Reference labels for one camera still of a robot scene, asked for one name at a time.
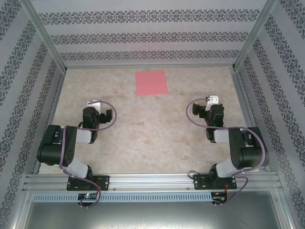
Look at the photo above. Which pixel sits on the pink paper sheet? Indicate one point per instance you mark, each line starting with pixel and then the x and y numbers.
pixel 151 83

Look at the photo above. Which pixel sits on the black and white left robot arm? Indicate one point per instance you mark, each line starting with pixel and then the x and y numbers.
pixel 48 150

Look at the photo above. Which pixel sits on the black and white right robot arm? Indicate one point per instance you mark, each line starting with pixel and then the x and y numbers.
pixel 252 152

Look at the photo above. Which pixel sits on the grey metal sheet panel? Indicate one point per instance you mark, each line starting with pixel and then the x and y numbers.
pixel 152 217

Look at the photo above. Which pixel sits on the small circuit board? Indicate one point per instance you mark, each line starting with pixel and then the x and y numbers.
pixel 87 196
pixel 219 199

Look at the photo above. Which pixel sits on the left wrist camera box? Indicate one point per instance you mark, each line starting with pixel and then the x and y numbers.
pixel 93 103

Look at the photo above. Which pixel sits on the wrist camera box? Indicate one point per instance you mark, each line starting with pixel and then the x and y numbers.
pixel 93 103
pixel 213 99

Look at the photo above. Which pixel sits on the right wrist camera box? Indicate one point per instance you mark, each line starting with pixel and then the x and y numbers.
pixel 213 99

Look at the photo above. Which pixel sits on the aluminium side rail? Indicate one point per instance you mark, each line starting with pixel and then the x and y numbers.
pixel 56 95
pixel 242 95

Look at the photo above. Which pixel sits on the aluminium back frame bar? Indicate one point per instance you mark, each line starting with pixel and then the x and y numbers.
pixel 147 67

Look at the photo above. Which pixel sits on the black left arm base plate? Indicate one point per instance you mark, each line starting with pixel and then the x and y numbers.
pixel 104 182

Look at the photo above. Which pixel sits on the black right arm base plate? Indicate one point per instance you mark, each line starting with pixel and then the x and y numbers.
pixel 199 182

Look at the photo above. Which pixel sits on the aluminium mounting rail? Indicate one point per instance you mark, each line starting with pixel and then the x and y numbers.
pixel 152 182

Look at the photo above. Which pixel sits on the aluminium frame post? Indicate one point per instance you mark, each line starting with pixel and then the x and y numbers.
pixel 255 31
pixel 43 31

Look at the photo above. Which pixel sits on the aluminium frame beam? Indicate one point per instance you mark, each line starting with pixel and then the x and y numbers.
pixel 20 210
pixel 284 210

